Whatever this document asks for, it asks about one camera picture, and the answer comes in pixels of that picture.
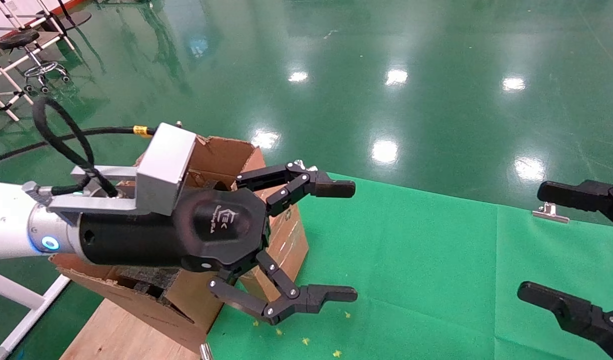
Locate large open cardboard carton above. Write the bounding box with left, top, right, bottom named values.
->
left=49, top=135, right=268, bottom=354

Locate small brown cardboard box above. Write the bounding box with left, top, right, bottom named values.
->
left=236, top=187, right=310, bottom=302

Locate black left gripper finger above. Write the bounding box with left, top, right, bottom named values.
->
left=207, top=250, right=358, bottom=327
left=235, top=161, right=356, bottom=217

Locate black swivel stool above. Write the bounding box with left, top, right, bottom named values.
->
left=0, top=29, right=71, bottom=95

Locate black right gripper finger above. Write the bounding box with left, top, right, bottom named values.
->
left=517, top=281, right=613, bottom=360
left=537, top=179, right=613, bottom=231

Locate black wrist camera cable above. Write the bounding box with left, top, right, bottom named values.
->
left=0, top=96, right=157, bottom=198

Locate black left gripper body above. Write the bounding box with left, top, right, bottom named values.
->
left=79, top=187, right=272, bottom=274

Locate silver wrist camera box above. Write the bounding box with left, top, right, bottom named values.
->
left=46, top=122, right=197, bottom=226

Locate black hose stand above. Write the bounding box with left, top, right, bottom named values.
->
left=51, top=0, right=93, bottom=32

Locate white pipe frame workbench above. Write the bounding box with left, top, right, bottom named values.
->
left=0, top=0, right=77, bottom=83

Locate green table cloth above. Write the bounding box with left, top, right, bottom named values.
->
left=206, top=172, right=613, bottom=360

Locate white height-adjustable desk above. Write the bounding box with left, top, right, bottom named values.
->
left=0, top=267, right=72, bottom=360

